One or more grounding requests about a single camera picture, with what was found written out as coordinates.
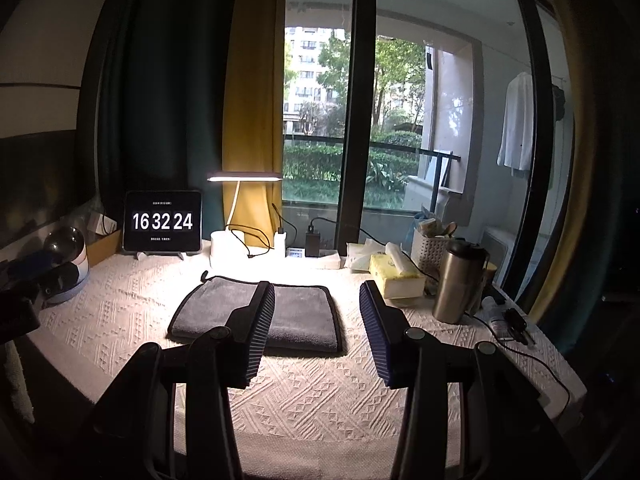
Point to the stainless steel tumbler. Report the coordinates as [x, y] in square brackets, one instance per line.
[457, 282]

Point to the white round robot toy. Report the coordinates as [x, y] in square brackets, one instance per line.
[62, 267]

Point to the yellow curtain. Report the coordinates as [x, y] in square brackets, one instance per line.
[255, 100]

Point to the white power strip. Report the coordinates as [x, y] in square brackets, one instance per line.
[320, 259]

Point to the yellow tissue box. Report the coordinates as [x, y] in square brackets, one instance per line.
[395, 280]

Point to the white tissue pack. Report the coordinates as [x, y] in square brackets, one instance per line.
[364, 255]

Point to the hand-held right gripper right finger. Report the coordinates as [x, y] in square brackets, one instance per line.
[376, 330]

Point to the tablet clock display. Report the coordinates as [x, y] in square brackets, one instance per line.
[163, 221]

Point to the grey towel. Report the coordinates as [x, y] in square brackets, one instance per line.
[300, 317]

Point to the white textured tablecloth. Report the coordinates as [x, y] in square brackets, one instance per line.
[320, 390]

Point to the black power adapter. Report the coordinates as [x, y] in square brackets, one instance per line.
[315, 244]

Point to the white hanging shirt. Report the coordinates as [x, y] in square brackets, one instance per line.
[517, 120]

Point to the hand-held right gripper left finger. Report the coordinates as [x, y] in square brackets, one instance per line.
[260, 325]

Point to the dark green curtain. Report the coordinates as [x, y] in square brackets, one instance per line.
[160, 90]

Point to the white desk lamp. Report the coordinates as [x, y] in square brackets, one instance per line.
[235, 240]

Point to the black car key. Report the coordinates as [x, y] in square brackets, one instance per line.
[516, 326]

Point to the cardboard box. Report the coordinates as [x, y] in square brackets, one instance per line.
[107, 245]

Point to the white plastic basket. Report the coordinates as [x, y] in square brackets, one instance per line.
[429, 252]

